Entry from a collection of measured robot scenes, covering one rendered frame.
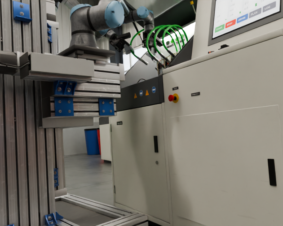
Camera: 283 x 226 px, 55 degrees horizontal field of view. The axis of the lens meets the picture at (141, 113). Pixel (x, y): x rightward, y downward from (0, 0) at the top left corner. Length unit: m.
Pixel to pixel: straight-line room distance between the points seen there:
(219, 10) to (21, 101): 1.19
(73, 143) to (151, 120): 7.29
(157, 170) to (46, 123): 0.71
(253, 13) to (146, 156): 1.00
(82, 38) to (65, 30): 8.09
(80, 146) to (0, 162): 7.69
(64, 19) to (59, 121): 8.32
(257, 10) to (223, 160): 0.77
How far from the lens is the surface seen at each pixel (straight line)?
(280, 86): 1.11
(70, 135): 8.80
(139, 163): 1.80
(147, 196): 1.78
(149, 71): 2.36
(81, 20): 1.39
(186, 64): 1.43
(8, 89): 1.35
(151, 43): 2.00
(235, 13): 1.64
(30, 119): 1.36
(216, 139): 1.28
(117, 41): 2.10
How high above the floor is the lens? 0.64
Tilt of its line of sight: 4 degrees up
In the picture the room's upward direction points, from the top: 4 degrees counter-clockwise
